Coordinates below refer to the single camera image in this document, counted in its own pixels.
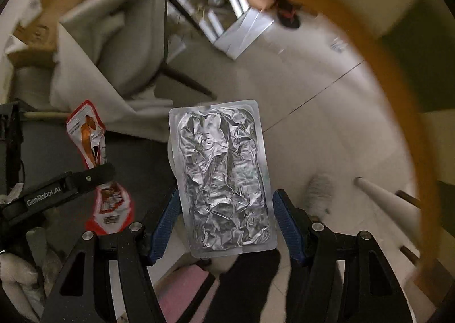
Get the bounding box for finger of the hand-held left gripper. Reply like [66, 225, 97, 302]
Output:
[68, 162, 116, 196]

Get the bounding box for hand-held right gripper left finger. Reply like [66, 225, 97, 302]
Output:
[43, 186, 182, 323]

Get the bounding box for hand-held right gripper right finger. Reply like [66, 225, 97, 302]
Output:
[272, 188, 417, 323]

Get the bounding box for red snack wrapper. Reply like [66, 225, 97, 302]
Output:
[65, 99, 136, 236]

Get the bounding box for silver foil blister pack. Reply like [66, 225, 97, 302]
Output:
[168, 99, 278, 259]

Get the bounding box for person's left forearm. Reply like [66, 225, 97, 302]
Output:
[0, 227, 63, 323]

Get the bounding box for white fluffy slipper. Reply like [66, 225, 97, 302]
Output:
[305, 173, 337, 216]

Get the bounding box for pink cloth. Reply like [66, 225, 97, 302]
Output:
[156, 265, 216, 323]

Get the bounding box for wooden stick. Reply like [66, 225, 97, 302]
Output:
[23, 111, 70, 121]

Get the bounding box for white tapered furniture leg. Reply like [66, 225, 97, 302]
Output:
[355, 176, 424, 225]

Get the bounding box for grey upholstered chair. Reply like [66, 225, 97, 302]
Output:
[56, 0, 218, 115]

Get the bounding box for open cardboard box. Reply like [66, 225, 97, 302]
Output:
[6, 0, 86, 68]

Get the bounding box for silver boxes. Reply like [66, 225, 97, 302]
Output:
[198, 0, 276, 61]

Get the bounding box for red black small object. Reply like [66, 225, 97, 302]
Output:
[275, 0, 303, 31]

